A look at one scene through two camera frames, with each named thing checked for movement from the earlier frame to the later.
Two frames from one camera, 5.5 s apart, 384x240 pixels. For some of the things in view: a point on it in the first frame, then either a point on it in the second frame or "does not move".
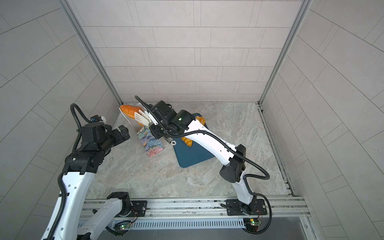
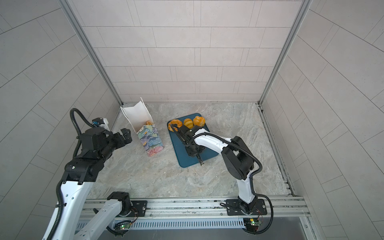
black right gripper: [156, 132] to [190, 154]
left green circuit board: [124, 225] does not move
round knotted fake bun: [201, 119] does not move
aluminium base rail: [190, 214] does not move
